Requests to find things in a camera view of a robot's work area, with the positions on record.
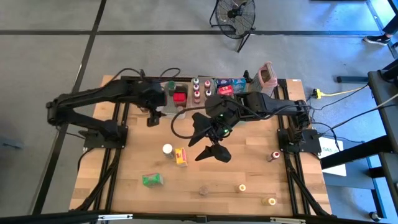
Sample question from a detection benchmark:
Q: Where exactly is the black floor bar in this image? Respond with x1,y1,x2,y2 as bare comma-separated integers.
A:
336,75,369,84

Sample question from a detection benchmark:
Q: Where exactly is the black floor cable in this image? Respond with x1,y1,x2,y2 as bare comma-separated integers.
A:
310,104,398,134
306,83,371,111

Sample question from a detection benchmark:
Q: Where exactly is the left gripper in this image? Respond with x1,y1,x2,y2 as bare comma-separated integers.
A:
136,81,167,128

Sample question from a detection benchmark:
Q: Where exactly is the red cereal box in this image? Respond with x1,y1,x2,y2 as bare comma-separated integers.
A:
216,85,234,96

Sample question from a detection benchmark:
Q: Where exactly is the teal plastic bin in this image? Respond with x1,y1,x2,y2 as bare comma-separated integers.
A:
213,77,251,124

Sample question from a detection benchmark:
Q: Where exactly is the dark neighbouring table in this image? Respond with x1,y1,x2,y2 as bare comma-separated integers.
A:
320,58,398,218

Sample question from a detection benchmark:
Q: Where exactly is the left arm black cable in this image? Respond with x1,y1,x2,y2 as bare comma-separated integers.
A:
110,67,182,85

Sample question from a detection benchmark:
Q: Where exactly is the white paper sheet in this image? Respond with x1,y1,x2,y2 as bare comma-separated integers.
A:
318,136,348,177

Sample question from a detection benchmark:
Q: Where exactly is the light blue cereal box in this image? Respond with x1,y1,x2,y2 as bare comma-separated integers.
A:
231,77,248,94

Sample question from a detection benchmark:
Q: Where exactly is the green cereal box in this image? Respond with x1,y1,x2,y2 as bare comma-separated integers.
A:
142,173,165,189

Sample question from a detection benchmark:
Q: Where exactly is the black floor fan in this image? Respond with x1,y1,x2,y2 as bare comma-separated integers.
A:
208,0,257,53

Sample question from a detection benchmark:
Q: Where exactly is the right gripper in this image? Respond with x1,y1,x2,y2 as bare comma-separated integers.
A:
187,95,246,164

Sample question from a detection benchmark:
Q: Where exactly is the yellow Corn Pops box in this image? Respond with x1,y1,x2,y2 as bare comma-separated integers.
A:
174,147,188,167

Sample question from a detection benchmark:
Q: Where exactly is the shallow clear plastic bin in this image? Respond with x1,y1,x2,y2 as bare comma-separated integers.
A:
190,77,215,108

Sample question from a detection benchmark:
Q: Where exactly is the person's leg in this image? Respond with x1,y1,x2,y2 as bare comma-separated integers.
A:
382,18,398,35

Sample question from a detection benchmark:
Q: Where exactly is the yellow cable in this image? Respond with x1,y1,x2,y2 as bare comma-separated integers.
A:
312,83,371,98

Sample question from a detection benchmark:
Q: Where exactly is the bagel seasoning jar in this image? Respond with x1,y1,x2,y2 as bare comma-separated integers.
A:
162,143,174,159

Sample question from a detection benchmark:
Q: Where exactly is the deep clear plastic bin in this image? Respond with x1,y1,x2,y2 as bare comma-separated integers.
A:
160,81,189,119

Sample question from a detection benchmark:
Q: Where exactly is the person's shoe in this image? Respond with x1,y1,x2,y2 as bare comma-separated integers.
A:
363,34,392,46

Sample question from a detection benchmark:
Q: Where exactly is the pink-handled box grater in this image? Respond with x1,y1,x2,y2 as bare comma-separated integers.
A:
251,61,279,97

